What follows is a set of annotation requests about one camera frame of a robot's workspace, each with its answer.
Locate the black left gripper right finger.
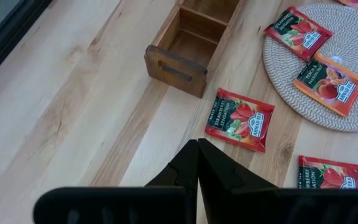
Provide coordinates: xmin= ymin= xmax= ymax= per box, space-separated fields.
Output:
xmin=198 ymin=138 xmax=278 ymax=190

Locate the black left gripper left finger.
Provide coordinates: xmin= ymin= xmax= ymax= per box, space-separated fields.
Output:
xmin=145 ymin=139 xmax=200 ymax=189

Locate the red strawberry tea sachet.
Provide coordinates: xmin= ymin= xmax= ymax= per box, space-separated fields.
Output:
xmin=298 ymin=154 xmax=358 ymax=190
xmin=264 ymin=5 xmax=334 ymax=62
xmin=204 ymin=87 xmax=275 ymax=153

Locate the wooden three-compartment tea box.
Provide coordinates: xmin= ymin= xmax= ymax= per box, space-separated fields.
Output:
xmin=144 ymin=0 xmax=248 ymax=99

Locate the round woven beige placemat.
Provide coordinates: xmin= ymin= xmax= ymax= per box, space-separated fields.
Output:
xmin=262 ymin=2 xmax=358 ymax=133

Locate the black aluminium table frame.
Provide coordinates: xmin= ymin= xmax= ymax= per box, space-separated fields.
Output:
xmin=0 ymin=0 xmax=53 ymax=88

